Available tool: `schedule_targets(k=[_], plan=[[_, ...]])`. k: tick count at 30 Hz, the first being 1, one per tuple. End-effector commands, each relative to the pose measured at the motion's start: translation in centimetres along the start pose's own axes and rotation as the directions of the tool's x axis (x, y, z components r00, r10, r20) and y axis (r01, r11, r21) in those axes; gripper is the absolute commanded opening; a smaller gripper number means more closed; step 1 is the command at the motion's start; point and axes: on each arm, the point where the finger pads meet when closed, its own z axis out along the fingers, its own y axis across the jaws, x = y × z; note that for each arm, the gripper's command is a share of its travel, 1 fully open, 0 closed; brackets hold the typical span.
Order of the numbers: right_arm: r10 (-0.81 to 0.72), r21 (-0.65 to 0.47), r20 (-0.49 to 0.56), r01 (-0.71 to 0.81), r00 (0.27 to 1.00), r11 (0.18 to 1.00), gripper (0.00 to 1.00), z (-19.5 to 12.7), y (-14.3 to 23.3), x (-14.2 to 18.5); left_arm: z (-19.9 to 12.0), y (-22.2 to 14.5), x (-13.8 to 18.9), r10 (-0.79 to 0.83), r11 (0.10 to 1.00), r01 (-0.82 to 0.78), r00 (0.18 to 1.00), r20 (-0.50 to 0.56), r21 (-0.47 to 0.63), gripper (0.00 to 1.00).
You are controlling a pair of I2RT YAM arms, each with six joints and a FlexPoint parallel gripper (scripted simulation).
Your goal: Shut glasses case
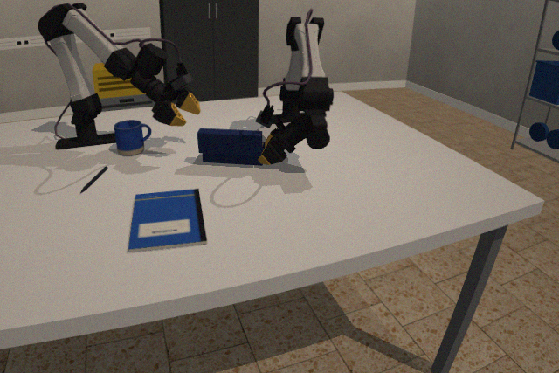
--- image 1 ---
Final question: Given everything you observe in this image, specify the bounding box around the blue notebook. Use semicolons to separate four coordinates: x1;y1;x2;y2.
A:
128;189;207;252

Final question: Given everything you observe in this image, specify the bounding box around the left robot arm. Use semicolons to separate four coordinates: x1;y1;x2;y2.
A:
256;17;334;149

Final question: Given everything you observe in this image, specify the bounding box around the dark blue mug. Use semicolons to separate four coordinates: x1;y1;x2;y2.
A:
114;120;151;156

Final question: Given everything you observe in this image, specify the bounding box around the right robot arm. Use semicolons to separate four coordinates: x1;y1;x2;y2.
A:
38;3;168;150

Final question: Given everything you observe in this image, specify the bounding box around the black pen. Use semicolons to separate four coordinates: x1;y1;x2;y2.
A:
80;166;108;193

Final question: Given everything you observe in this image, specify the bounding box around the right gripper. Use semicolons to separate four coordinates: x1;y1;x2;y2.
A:
146;79;201;126

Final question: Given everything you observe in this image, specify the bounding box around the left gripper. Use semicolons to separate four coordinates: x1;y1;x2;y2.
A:
258;119;306;165

